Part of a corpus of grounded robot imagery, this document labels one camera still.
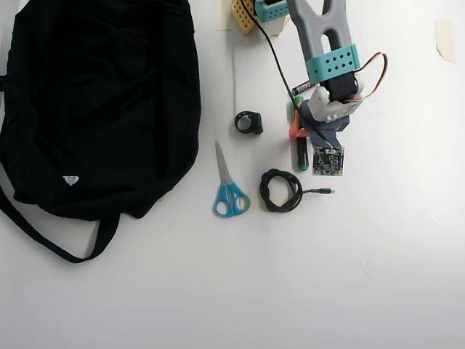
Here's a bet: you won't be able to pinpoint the black ring-shaped counter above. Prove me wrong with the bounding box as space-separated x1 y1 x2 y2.
233 111 263 135

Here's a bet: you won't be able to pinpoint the red and white servo wires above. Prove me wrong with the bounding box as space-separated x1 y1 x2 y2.
354 52 388 102

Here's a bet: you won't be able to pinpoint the black cloth bag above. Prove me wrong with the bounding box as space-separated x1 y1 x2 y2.
0 0 203 265

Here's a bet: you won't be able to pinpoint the blue handled scissors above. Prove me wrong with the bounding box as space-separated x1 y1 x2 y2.
212 140 251 218

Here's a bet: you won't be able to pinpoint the black AAA battery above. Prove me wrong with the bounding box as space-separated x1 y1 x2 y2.
292 81 314 97

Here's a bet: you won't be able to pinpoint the green capped black marker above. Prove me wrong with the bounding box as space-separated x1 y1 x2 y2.
290 95 310 172

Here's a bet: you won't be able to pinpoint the coiled black USB cable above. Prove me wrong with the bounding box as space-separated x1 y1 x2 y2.
259 167 336 214

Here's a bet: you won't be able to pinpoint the black camera cable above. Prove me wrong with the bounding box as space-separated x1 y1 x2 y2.
242 0 330 147

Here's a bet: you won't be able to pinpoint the square camera circuit board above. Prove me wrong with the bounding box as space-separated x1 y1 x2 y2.
312 146 344 177

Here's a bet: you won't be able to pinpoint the dark grey-blue gripper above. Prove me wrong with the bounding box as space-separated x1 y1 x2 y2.
288 100 350 148

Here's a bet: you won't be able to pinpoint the yellow perforated plastic part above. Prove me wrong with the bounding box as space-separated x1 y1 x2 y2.
232 0 255 36

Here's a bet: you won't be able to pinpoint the beige masking tape piece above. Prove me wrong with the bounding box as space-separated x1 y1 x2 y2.
434 20 456 63
215 0 233 32

